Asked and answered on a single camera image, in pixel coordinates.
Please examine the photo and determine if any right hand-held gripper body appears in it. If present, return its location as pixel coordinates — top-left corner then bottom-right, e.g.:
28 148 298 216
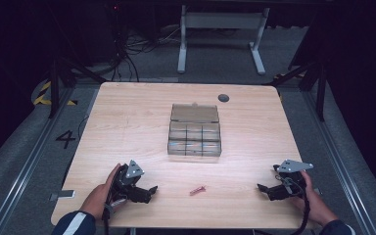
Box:
268 159 314 202

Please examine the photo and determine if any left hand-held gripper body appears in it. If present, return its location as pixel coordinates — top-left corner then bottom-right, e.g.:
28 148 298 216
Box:
110 159 146 206

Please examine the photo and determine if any person's left hand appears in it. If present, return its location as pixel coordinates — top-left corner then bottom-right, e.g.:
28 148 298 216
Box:
79 163 122 221

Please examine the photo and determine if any person's right hand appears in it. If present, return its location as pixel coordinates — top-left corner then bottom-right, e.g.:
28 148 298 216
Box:
288 169 339 227

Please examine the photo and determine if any pink screw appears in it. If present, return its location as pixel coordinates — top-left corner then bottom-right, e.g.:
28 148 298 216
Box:
189 185 208 197

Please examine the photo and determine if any clear plastic compartment box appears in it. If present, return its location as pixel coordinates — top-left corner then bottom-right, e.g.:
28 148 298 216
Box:
166 102 223 158

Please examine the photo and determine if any black metal stand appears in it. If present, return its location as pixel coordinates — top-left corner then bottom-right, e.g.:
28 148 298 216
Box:
263 60 328 122
46 56 108 119

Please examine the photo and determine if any yellow black hazard tape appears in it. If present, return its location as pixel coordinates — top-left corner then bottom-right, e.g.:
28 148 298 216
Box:
32 80 78 107

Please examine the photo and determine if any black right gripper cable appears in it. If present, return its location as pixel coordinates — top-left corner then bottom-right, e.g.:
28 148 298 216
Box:
275 175 311 235

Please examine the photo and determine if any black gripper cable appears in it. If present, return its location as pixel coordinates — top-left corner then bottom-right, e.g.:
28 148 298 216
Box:
275 175 311 235
101 195 127 235

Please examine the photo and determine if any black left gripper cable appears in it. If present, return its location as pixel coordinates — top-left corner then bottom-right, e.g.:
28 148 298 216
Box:
101 195 127 235

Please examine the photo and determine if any grey metal floor rail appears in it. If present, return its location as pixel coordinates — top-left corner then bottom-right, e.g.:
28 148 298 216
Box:
0 87 76 235
302 89 376 235

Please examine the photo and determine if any grey metal bracket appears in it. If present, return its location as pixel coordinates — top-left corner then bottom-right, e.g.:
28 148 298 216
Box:
48 189 76 202

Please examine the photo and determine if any thin black floor cable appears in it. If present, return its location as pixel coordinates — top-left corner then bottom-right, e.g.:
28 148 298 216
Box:
76 114 90 142

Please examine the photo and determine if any tangle of black floor cables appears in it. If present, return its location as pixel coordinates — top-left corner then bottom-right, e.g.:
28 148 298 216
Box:
110 23 185 82

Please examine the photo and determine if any white metal desk frame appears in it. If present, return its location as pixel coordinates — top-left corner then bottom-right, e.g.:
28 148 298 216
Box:
176 4 271 75

